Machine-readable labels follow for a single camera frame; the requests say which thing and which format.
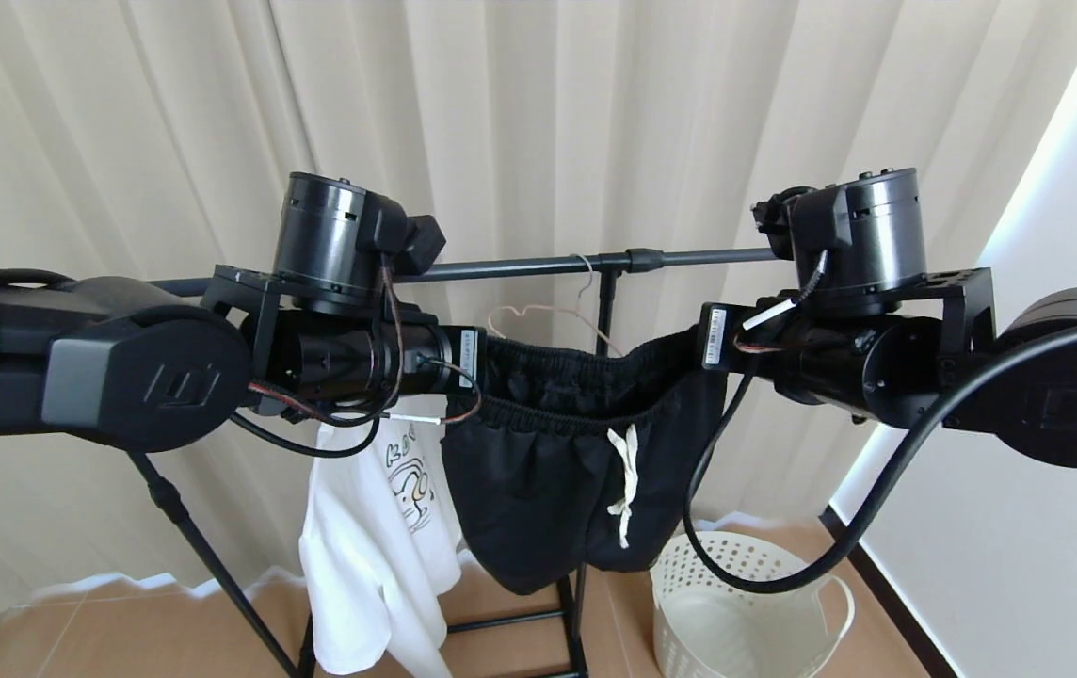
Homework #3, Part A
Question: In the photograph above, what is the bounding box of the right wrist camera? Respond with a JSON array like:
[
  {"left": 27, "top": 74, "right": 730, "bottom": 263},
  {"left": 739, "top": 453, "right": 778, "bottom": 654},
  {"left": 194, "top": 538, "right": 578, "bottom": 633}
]
[{"left": 750, "top": 186, "right": 822, "bottom": 260}]

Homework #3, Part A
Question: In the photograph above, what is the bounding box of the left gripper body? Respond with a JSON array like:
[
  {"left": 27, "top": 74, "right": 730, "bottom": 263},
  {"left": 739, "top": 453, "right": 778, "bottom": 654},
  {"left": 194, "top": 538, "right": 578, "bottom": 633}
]
[{"left": 270, "top": 311, "right": 489, "bottom": 415}]

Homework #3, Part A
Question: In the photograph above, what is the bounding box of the black cable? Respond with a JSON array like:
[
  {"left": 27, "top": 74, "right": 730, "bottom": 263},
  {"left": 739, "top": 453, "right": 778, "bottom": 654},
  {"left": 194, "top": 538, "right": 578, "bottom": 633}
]
[
  {"left": 228, "top": 410, "right": 384, "bottom": 460},
  {"left": 683, "top": 315, "right": 1077, "bottom": 596},
  {"left": 0, "top": 266, "right": 78, "bottom": 288}
]

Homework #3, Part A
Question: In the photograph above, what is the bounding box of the black clothes rack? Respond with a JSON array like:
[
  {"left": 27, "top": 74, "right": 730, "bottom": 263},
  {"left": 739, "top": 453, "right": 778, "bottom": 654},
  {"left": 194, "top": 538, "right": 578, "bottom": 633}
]
[{"left": 124, "top": 248, "right": 780, "bottom": 678}]

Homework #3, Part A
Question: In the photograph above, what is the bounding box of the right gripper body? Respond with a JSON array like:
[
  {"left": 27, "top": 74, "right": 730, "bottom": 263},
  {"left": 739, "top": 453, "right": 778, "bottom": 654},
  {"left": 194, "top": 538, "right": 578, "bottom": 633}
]
[{"left": 700, "top": 301, "right": 880, "bottom": 406}]

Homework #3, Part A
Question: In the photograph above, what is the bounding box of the black garment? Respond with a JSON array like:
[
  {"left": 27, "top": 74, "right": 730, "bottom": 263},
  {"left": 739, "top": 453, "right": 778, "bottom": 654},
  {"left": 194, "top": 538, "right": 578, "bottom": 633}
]
[{"left": 440, "top": 325, "right": 730, "bottom": 596}]

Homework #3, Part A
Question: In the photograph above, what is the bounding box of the pink clothes hanger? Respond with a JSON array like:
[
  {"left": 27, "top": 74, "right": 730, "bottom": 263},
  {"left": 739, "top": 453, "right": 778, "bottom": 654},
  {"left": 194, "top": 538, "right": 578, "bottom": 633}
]
[{"left": 487, "top": 254, "right": 624, "bottom": 359}]

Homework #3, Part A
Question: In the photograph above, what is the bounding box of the white laundry basket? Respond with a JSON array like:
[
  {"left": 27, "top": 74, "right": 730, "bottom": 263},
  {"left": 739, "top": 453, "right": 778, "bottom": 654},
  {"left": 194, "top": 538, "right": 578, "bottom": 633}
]
[{"left": 650, "top": 531, "right": 856, "bottom": 678}]

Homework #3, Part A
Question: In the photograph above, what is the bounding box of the white printed T-shirt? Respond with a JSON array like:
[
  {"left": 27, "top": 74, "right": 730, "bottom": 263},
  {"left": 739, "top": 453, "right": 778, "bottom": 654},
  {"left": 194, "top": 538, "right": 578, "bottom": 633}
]
[{"left": 298, "top": 395, "right": 464, "bottom": 678}]

